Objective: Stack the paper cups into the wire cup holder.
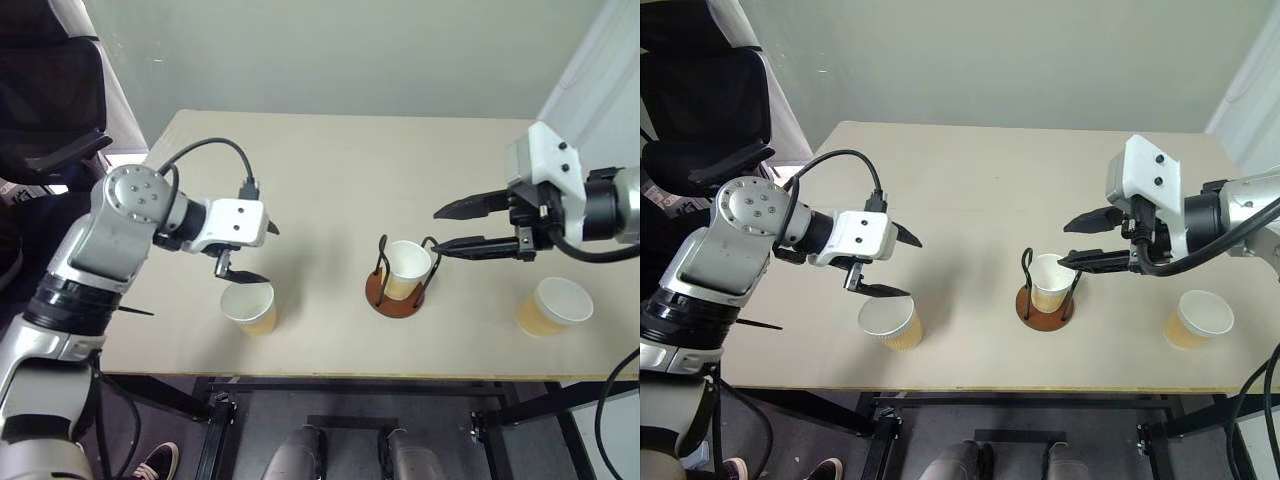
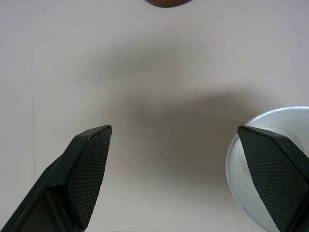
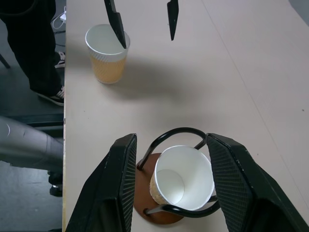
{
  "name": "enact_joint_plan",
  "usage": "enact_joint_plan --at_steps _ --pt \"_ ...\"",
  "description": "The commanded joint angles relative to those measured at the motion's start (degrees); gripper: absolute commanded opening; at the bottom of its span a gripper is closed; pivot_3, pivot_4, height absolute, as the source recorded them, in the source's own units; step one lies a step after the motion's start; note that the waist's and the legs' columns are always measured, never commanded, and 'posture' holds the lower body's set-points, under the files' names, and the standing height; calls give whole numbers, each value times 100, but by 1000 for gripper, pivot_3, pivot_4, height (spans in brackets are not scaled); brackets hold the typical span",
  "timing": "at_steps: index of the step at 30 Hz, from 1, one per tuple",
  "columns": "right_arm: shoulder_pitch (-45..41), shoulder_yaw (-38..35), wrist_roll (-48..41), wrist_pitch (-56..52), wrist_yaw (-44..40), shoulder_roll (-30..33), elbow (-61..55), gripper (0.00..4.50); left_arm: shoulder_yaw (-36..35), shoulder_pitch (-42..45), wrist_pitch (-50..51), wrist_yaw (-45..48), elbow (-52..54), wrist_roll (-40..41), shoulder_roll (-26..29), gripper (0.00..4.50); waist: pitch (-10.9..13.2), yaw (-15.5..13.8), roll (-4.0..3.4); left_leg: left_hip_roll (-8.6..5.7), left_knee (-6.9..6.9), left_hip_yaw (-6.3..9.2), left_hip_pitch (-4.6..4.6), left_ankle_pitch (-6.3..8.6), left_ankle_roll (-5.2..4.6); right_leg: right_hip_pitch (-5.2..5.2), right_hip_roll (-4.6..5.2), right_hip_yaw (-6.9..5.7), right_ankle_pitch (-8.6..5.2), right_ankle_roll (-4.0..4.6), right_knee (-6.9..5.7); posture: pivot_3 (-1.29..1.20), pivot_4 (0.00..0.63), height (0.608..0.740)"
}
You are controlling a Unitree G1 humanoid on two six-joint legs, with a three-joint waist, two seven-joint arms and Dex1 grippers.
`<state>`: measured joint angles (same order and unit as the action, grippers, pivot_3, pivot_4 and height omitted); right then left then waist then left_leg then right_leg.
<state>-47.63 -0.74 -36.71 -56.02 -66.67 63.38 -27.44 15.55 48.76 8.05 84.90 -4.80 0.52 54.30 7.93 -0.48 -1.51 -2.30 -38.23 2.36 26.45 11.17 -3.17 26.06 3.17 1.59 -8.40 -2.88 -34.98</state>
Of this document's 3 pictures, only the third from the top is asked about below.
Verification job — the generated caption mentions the person's black trousers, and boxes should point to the person's black trousers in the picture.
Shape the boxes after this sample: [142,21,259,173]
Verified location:
[0,0,64,96]

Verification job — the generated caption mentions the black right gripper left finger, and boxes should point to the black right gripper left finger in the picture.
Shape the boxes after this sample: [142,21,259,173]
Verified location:
[65,133,138,232]

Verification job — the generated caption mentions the tan ribbed paper cup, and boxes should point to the tan ribbed paper cup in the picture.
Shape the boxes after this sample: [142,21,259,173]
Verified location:
[84,24,131,85]
[149,145,215,211]

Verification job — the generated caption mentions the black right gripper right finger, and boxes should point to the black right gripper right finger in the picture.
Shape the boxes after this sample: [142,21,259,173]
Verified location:
[206,132,309,232]

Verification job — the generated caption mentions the silver robot body part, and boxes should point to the silver robot body part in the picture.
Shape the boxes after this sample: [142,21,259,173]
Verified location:
[0,116,64,171]

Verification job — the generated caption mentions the white charger with cable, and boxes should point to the white charger with cable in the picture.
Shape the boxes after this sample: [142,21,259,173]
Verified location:
[50,6,67,33]

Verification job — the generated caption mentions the black and white sneaker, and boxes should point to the black and white sneaker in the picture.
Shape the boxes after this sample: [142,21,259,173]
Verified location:
[37,86,65,106]
[55,51,66,69]

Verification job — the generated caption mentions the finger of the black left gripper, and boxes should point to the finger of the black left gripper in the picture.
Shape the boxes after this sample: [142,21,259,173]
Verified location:
[167,0,180,41]
[104,0,128,49]

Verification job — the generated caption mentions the black wire cup holder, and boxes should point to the black wire cup holder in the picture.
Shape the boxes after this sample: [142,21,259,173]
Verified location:
[132,127,222,225]

